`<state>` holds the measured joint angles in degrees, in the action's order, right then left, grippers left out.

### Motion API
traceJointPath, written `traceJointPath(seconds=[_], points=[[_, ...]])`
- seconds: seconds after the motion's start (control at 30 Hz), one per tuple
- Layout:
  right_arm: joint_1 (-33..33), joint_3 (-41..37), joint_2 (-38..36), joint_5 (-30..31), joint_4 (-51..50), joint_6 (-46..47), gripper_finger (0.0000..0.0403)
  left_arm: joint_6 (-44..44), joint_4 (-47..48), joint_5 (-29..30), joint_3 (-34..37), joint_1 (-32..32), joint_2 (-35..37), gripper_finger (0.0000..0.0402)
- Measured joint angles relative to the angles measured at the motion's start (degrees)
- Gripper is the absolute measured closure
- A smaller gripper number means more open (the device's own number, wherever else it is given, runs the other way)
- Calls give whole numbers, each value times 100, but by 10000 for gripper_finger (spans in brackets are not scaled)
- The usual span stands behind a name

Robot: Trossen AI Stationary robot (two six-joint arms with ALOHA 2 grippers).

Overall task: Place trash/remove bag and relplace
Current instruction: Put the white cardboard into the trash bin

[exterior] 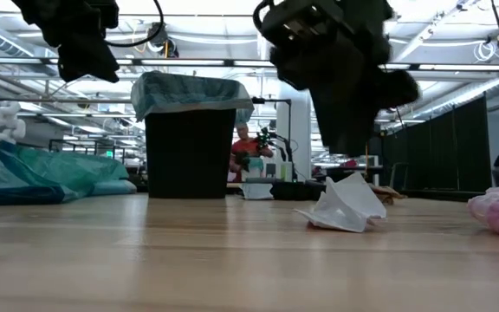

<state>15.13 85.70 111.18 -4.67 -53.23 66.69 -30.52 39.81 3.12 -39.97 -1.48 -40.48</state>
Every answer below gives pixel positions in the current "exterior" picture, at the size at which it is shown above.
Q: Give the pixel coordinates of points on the blue plastic trash bag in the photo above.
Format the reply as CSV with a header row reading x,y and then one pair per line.
x,y
37,173
189,91

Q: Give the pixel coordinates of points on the teal and white box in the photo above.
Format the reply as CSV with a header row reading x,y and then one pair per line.
x,y
257,167

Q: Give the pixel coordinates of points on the roll of blue trash bags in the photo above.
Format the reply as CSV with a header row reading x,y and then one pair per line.
x,y
117,187

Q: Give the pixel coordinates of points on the black plastic trash bin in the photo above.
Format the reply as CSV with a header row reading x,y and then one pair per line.
x,y
189,156

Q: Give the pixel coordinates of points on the pale green bottle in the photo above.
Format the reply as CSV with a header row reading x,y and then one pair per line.
x,y
286,172

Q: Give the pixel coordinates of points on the black metal stand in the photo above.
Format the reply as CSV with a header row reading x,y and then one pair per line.
x,y
289,143

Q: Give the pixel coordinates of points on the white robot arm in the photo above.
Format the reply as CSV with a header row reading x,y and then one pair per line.
x,y
4,125

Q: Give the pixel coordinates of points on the long overhead light rail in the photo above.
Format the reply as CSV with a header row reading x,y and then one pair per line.
x,y
189,63

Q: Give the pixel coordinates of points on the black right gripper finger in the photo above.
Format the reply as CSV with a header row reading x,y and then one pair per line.
x,y
399,89
345,121

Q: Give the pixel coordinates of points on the white paper sheet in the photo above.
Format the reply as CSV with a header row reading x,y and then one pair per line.
x,y
345,203

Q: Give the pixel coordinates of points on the small brown paper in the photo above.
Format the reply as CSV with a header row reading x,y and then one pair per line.
x,y
390,193

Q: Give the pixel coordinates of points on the white building column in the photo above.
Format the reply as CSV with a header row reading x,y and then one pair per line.
x,y
297,130

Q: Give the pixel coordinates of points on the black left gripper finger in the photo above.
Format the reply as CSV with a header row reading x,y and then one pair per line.
x,y
89,60

